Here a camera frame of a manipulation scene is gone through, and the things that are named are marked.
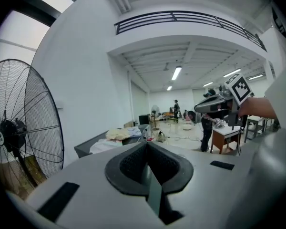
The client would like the white plastic sheet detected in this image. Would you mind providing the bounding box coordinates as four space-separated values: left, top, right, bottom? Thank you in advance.
89 138 124 155

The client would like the large black standing fan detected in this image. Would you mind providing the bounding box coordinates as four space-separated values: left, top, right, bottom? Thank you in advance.
0 58 65 194

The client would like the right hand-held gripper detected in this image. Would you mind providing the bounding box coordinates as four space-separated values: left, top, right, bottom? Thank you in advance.
194 73 252 127

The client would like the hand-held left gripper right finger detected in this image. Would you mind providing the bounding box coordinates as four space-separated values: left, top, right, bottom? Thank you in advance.
146 141 254 229

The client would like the small standing fan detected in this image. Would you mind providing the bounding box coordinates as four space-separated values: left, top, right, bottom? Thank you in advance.
151 104 161 129

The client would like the wooden table with white top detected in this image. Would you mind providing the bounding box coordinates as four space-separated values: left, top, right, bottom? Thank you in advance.
210 124 242 155

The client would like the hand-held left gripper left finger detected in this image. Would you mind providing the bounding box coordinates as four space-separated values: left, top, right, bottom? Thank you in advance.
25 141 165 229

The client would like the brown cardboard box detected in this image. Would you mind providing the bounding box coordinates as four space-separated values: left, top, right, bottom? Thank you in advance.
0 155 50 200

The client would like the black harness strap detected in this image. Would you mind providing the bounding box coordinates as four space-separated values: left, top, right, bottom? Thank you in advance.
271 7 286 41

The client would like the grey table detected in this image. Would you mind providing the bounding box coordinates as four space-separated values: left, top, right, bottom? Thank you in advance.
244 115 268 143

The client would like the pale blue cloth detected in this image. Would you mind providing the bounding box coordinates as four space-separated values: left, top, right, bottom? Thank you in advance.
126 126 143 138

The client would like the black balcony railing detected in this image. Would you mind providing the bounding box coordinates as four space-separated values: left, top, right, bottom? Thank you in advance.
114 10 268 52

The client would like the person's right forearm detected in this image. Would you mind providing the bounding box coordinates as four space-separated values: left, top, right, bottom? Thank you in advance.
238 97 279 121

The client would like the cream cloth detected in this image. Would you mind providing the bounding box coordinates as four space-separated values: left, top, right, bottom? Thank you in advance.
105 127 131 141

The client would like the black cable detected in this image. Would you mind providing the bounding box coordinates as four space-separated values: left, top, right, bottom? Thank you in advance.
236 125 244 156

